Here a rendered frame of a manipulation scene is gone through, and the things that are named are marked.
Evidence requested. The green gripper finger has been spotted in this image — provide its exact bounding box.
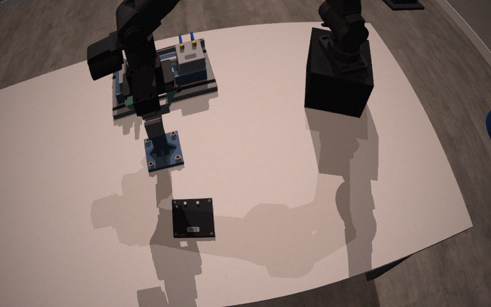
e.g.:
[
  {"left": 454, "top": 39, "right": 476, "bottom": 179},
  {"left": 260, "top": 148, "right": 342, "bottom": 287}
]
[
  {"left": 125, "top": 96, "right": 135, "bottom": 110},
  {"left": 167, "top": 89, "right": 177, "bottom": 106}
]

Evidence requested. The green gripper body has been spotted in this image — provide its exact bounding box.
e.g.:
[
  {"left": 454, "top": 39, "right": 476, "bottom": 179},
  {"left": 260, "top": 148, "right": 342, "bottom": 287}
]
[{"left": 123, "top": 53, "right": 176, "bottom": 100}]

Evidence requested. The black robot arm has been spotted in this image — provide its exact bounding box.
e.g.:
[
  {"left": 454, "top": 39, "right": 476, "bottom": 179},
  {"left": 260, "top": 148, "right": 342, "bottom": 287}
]
[{"left": 87, "top": 0, "right": 369, "bottom": 118}]

